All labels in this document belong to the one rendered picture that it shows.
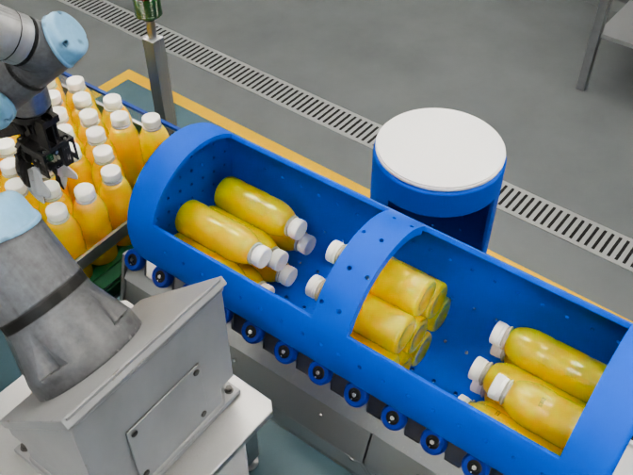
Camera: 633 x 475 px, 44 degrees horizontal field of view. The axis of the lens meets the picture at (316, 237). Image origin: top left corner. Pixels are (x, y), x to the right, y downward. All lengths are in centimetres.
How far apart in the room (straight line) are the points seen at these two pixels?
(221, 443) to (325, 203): 55
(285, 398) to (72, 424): 66
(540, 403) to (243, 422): 42
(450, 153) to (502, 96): 207
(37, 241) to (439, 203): 91
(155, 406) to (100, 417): 9
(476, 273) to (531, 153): 212
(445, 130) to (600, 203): 161
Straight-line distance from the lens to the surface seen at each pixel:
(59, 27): 122
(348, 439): 141
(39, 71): 124
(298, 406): 144
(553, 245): 304
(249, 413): 110
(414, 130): 174
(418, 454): 134
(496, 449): 115
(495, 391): 119
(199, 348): 97
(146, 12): 189
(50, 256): 95
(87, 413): 86
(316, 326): 121
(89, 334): 94
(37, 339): 96
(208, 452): 108
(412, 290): 122
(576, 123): 366
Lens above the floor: 208
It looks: 45 degrees down
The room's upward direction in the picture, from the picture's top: straight up
